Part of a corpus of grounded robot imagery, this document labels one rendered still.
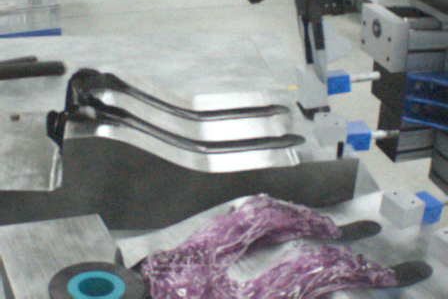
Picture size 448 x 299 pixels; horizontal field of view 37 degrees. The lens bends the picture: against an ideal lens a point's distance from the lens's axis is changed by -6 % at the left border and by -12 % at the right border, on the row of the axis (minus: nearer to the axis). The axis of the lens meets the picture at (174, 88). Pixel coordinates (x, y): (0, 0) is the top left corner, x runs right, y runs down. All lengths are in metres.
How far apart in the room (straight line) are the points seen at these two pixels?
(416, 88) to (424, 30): 0.11
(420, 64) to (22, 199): 0.72
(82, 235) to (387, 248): 0.34
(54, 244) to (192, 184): 0.26
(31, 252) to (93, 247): 0.06
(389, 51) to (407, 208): 0.45
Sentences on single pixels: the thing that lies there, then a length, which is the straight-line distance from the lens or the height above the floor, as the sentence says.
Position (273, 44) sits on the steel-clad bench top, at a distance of 1.68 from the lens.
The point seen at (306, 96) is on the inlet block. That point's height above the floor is 0.92.
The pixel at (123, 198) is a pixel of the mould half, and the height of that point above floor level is 0.85.
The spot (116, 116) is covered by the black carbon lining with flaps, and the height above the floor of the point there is 0.94.
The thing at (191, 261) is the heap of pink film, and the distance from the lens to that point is 0.70.
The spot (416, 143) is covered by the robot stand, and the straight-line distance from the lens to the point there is 1.32.
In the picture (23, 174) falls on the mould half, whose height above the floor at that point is 0.86.
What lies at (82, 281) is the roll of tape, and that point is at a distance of 0.59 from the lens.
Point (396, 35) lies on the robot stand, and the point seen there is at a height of 0.97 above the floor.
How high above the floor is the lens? 1.29
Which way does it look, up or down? 20 degrees down
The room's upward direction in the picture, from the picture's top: straight up
